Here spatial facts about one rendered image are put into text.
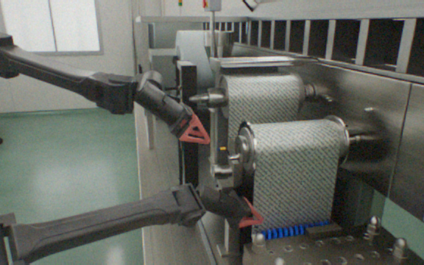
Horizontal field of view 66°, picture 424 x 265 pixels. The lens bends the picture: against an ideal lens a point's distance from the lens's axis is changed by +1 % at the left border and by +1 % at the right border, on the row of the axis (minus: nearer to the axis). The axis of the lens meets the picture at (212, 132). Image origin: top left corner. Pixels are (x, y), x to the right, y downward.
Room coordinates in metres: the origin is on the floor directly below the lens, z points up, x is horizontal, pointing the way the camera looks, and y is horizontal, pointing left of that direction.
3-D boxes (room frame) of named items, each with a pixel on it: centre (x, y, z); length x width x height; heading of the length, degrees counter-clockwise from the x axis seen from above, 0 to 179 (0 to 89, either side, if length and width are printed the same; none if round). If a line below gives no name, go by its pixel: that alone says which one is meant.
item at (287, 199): (0.78, -0.22, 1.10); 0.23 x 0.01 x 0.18; 104
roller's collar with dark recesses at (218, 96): (1.05, -0.01, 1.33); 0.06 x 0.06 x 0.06; 14
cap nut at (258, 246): (0.68, -0.12, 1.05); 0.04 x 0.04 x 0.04
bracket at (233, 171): (0.83, -0.05, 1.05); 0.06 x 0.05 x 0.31; 104
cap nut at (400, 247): (0.67, -0.46, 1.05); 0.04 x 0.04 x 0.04
